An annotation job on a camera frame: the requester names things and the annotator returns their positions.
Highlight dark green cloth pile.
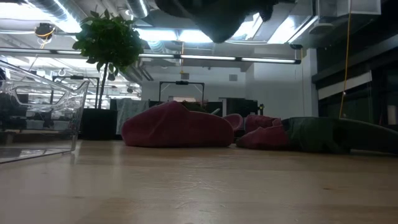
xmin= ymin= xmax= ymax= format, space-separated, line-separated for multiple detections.
xmin=334 ymin=118 xmax=398 ymax=154
xmin=281 ymin=116 xmax=354 ymax=155

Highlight clear plastic bin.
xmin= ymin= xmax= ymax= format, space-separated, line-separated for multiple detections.
xmin=0 ymin=60 xmax=90 ymax=165

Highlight black screen panel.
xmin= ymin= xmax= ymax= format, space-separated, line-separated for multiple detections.
xmin=222 ymin=98 xmax=259 ymax=118

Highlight long linear ceiling light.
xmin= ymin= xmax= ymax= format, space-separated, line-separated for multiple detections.
xmin=0 ymin=46 xmax=302 ymax=65

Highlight gray fabric cover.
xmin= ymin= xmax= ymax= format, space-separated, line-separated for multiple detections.
xmin=116 ymin=98 xmax=150 ymax=135

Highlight potted green plant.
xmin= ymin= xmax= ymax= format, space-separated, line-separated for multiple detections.
xmin=72 ymin=8 xmax=146 ymax=141

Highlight white ventilation box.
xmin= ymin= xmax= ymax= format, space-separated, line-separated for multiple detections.
xmin=317 ymin=0 xmax=382 ymax=18

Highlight silver air duct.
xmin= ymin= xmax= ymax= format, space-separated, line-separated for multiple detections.
xmin=126 ymin=0 xmax=150 ymax=19

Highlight yellow hanging cord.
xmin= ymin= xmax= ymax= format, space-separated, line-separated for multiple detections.
xmin=338 ymin=0 xmax=353 ymax=119

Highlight black ceiling cable reel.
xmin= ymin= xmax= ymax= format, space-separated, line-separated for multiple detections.
xmin=34 ymin=22 xmax=57 ymax=40

